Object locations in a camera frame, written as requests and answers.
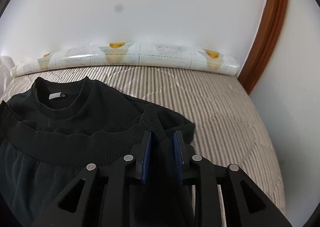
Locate black sweatshirt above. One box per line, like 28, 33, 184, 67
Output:
1, 77, 195, 144

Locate brown wooden door frame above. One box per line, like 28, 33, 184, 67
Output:
238, 0, 289, 94

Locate black trousers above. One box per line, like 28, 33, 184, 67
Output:
1, 102, 195, 226

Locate striped beige quilt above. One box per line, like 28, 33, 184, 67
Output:
2, 66, 285, 212

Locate white plastic bag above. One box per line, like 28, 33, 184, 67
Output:
0, 55, 14, 95

